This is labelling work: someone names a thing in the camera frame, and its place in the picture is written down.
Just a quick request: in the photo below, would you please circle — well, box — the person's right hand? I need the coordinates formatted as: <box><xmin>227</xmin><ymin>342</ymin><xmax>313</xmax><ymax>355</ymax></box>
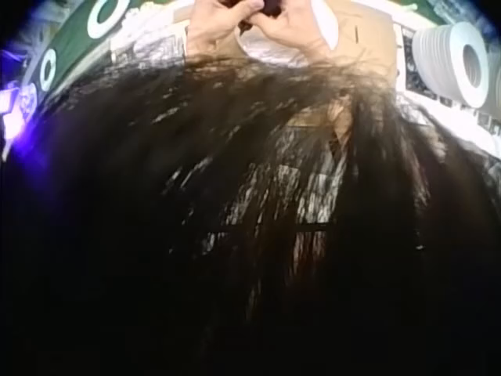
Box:
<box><xmin>258</xmin><ymin>0</ymin><xmax>328</xmax><ymax>52</ymax></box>

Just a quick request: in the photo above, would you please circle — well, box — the person's left hand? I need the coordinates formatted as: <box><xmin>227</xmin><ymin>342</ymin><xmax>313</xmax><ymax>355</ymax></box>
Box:
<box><xmin>186</xmin><ymin>0</ymin><xmax>263</xmax><ymax>51</ymax></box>

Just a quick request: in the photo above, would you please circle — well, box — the small dark object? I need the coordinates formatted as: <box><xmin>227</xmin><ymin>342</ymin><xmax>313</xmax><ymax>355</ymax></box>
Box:
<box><xmin>239</xmin><ymin>0</ymin><xmax>286</xmax><ymax>33</ymax></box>

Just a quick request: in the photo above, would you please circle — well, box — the large white disc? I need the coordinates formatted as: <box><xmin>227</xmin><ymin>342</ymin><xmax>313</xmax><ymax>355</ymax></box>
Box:
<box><xmin>236</xmin><ymin>0</ymin><xmax>340</xmax><ymax>71</ymax></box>

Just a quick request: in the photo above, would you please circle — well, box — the green cloth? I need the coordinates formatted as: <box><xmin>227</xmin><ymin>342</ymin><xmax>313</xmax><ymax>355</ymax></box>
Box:
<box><xmin>27</xmin><ymin>0</ymin><xmax>191</xmax><ymax>99</ymax></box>

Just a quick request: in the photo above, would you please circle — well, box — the stack of white rings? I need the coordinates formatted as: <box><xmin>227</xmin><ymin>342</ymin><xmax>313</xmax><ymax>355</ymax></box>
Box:
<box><xmin>412</xmin><ymin>20</ymin><xmax>491</xmax><ymax>109</ymax></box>

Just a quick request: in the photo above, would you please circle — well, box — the white ring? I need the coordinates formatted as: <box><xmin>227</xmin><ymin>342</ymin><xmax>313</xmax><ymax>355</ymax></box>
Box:
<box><xmin>86</xmin><ymin>0</ymin><xmax>132</xmax><ymax>40</ymax></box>
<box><xmin>38</xmin><ymin>48</ymin><xmax>58</xmax><ymax>92</ymax></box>

